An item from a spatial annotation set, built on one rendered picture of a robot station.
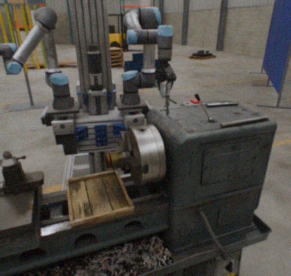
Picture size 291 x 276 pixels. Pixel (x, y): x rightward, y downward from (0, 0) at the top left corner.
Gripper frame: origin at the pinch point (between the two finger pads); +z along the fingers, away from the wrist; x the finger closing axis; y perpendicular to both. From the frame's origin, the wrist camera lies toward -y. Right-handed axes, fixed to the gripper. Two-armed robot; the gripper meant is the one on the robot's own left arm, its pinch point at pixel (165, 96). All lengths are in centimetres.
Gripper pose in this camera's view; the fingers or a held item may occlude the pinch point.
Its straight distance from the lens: 137.7
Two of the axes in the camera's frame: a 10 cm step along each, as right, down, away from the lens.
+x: -9.4, 1.4, -3.1
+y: -3.4, -3.9, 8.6
